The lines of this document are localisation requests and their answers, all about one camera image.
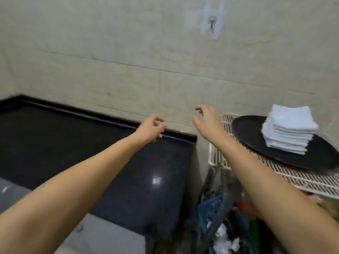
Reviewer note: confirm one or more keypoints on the person's left hand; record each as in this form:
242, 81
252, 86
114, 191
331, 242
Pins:
148, 129

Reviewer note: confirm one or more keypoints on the person's right hand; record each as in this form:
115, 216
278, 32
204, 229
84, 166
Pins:
209, 125

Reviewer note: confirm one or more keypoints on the person's right thumb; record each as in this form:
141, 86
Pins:
196, 123

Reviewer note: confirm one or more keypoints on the person's left fingers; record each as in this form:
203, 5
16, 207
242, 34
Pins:
159, 126

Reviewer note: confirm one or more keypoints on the person's left forearm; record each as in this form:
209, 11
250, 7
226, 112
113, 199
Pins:
66, 187

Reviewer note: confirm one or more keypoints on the person's right forearm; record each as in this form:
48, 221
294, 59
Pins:
278, 193

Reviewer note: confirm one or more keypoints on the clear plastic bag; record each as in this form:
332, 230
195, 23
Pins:
219, 198

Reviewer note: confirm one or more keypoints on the blue plastic basket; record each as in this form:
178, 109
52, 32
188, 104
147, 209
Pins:
210, 210

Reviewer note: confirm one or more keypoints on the black round tray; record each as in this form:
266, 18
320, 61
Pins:
286, 148

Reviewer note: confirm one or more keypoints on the stack of white folded towels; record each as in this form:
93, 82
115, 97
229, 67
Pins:
290, 129

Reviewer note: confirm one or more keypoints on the crumpled white paper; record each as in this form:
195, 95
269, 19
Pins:
225, 240

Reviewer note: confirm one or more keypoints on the metal wall hook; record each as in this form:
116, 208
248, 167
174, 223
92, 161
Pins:
212, 21

